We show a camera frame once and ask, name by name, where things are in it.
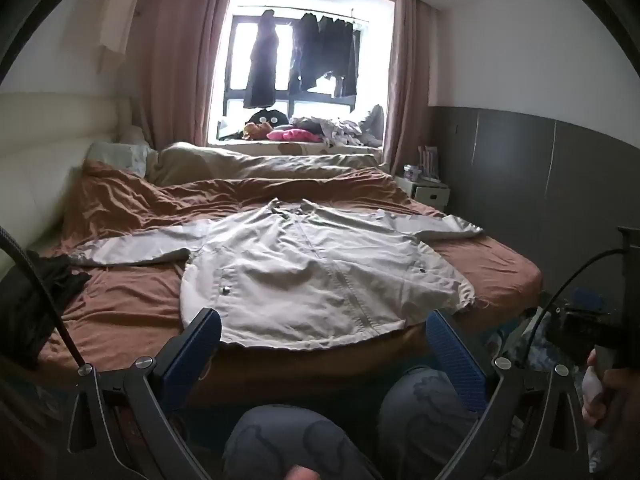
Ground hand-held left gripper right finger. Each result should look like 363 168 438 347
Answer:
425 308 591 480

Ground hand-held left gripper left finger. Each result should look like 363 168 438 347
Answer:
67 307 223 480

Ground beige jacket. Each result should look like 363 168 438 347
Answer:
70 198 486 352

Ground pile of light clothes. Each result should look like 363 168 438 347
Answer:
290 116 366 148

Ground person's right hand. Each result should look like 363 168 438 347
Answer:
582 347 640 431

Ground blue printed bed sheet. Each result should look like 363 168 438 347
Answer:
480 310 546 376

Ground bed with brown sheet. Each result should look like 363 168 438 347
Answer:
37 160 543 401

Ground person's left leg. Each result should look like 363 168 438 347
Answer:
222 402 381 480

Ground black cloth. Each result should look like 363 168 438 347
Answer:
0 252 93 368

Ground white nightstand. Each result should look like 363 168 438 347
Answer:
395 172 451 216

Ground beige blanket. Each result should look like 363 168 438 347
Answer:
145 141 391 188

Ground upright books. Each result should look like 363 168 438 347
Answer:
417 145 441 181

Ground white pillow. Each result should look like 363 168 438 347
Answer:
117 125 148 147
87 141 153 178

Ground pink cloth by window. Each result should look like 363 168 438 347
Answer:
266 127 323 143

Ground cream padded headboard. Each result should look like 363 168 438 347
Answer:
0 91 151 281

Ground black plush toy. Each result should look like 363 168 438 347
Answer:
245 108 291 128

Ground grey pillow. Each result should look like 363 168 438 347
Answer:
360 104 386 146

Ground pink curtain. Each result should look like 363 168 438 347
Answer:
127 0 241 151
382 0 438 176

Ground dark hanging coat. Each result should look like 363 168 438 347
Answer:
243 9 279 109

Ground dark hanging garment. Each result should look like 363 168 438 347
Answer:
317 15 361 98
287 11 321 92

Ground cloth-covered air conditioner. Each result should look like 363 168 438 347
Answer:
97 0 146 73

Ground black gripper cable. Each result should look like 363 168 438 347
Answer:
522 249 623 361
0 225 86 368

